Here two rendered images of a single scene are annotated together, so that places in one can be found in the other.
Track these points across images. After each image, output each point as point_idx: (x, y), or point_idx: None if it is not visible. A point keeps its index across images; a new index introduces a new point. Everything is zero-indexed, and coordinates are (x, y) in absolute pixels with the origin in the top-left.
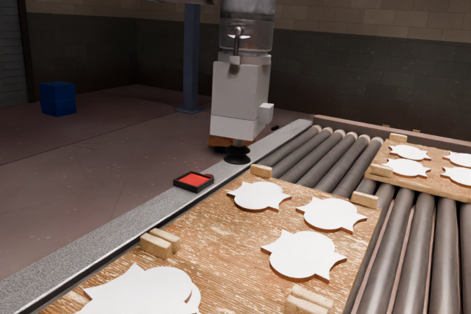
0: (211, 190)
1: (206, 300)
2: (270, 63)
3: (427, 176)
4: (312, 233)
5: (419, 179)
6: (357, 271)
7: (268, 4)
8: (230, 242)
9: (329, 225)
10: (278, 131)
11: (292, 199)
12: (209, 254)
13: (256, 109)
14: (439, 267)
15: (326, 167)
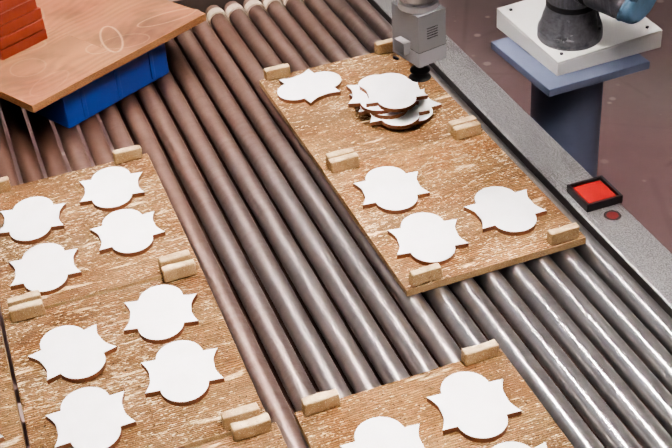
0: (572, 207)
1: (393, 136)
2: (417, 18)
3: (433, 414)
4: (408, 205)
5: (434, 394)
6: (349, 208)
7: None
8: (442, 166)
9: (409, 221)
10: None
11: (482, 234)
12: (437, 151)
13: (396, 34)
14: (311, 272)
15: (574, 350)
